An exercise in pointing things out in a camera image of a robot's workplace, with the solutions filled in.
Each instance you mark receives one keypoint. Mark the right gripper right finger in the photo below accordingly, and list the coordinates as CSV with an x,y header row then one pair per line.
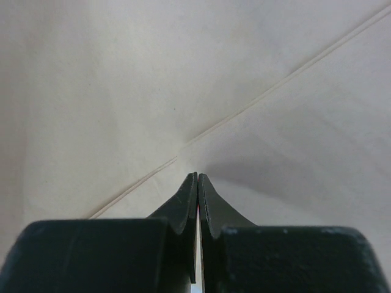
x,y
240,256

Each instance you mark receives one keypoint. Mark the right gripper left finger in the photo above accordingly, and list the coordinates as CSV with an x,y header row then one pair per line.
x,y
153,254

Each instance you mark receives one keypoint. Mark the beige cloth mat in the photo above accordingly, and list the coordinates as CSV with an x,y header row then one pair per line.
x,y
97,94

